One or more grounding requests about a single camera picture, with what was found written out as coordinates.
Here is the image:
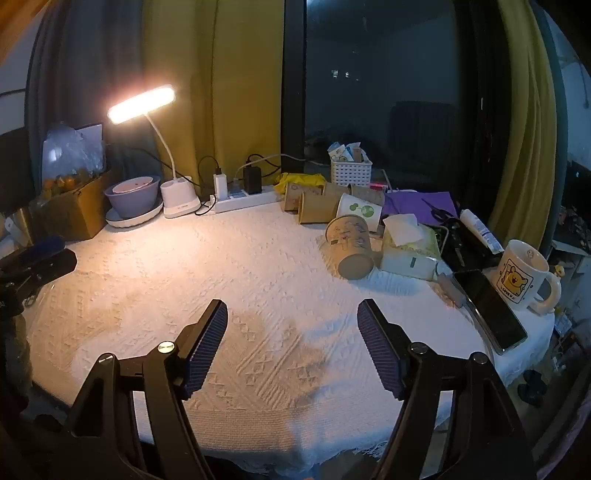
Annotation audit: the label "cream mug with bear print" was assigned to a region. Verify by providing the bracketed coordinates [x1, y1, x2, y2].
[490, 239, 563, 316]

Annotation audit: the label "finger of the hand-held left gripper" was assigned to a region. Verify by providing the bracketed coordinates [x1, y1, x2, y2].
[17, 235, 66, 257]
[0, 249, 78, 289]

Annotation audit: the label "black scissors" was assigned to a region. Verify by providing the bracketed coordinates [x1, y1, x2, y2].
[422, 198, 461, 223]

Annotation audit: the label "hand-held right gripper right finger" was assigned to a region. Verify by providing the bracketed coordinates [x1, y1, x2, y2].
[358, 299, 539, 480]

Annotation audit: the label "white textured tablecloth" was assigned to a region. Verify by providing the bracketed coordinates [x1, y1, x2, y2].
[21, 202, 555, 468]

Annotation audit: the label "black pouch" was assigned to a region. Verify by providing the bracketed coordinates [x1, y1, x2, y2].
[441, 220, 502, 273]

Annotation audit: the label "clear plastic bag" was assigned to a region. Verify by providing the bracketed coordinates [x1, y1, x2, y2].
[41, 122, 107, 181]

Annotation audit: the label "black shoe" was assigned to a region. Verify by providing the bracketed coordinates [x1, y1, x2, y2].
[517, 369, 548, 408]

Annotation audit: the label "white cable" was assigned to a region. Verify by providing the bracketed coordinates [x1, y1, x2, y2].
[235, 153, 334, 182]

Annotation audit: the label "white paper cup green print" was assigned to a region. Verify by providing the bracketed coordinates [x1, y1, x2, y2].
[336, 193, 384, 232]

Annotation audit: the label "pale round plate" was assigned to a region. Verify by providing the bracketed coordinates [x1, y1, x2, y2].
[105, 199, 165, 230]

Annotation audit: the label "black cable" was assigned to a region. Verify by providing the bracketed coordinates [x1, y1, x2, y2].
[194, 156, 223, 216]

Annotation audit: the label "black smartphone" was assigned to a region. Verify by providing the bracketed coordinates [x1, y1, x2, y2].
[452, 269, 529, 354]

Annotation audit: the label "purple bowl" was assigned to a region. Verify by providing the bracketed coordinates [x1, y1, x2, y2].
[104, 174, 163, 220]

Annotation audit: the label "tissue pack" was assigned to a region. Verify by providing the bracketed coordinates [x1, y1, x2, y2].
[380, 214, 442, 282]

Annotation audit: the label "white power strip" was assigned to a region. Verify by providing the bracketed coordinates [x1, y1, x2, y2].
[210, 190, 283, 214]

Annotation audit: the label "silver metal container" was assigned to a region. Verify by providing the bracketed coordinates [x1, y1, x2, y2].
[4, 207, 37, 246]

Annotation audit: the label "grey curtain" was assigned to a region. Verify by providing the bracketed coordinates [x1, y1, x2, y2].
[25, 0, 149, 185]

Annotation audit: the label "white plastic basket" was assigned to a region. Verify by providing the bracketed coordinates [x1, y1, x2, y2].
[330, 159, 373, 187]

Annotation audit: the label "purple cloth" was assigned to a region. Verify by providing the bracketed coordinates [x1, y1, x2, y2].
[382, 190, 461, 227]

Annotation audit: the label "brown paper cup with drawings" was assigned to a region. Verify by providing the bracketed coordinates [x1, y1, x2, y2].
[324, 215, 375, 281]

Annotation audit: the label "yellow cloth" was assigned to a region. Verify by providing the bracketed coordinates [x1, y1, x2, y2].
[276, 172, 327, 195]

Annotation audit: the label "bunch of small sachets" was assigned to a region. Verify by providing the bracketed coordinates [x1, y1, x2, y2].
[327, 141, 370, 164]

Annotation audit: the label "pile of small oranges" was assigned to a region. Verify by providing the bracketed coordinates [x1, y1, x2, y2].
[42, 168, 100, 193]

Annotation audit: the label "yellow curtain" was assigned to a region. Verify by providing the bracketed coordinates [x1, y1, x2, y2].
[488, 0, 560, 241]
[140, 0, 285, 195]

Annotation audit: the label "white desk lamp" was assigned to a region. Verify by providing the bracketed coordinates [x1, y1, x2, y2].
[107, 84, 202, 219]

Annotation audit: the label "white cream tube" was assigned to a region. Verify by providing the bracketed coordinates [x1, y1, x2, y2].
[459, 209, 505, 255]

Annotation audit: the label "black window frame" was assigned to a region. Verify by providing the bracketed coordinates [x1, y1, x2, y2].
[281, 0, 509, 217]

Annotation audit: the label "black charger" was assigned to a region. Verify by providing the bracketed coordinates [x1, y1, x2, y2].
[243, 166, 263, 195]

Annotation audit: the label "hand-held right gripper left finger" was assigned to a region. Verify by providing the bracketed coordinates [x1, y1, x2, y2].
[59, 299, 229, 480]

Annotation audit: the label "cardboard box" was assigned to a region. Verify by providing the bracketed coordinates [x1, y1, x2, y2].
[30, 168, 114, 241]

